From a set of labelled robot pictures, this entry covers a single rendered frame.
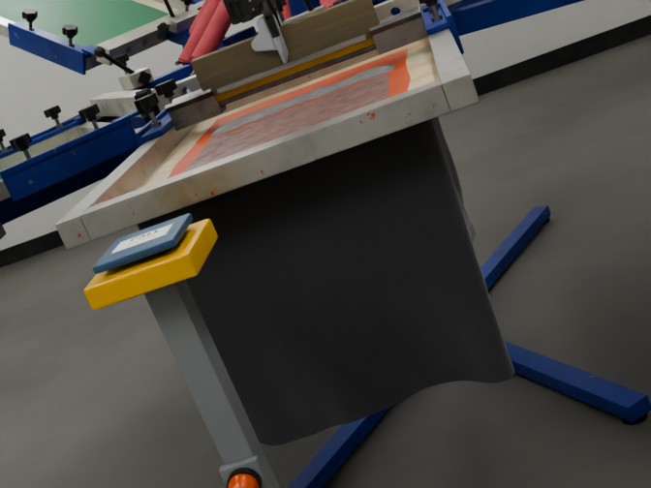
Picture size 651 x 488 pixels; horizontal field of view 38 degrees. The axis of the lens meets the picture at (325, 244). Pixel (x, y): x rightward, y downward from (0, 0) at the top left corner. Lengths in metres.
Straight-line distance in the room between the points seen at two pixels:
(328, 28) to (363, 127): 0.59
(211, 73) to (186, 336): 0.81
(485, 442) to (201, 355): 1.31
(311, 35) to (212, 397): 0.85
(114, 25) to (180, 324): 2.14
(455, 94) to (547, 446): 1.21
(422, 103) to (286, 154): 0.19
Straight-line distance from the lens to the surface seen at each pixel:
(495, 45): 5.99
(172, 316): 1.11
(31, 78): 6.42
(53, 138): 2.69
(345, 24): 1.78
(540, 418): 2.36
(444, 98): 1.20
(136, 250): 1.07
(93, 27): 3.15
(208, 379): 1.14
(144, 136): 1.77
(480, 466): 2.26
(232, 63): 1.81
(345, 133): 1.21
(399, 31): 1.77
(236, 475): 1.17
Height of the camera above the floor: 1.20
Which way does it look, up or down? 17 degrees down
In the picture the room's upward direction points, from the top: 22 degrees counter-clockwise
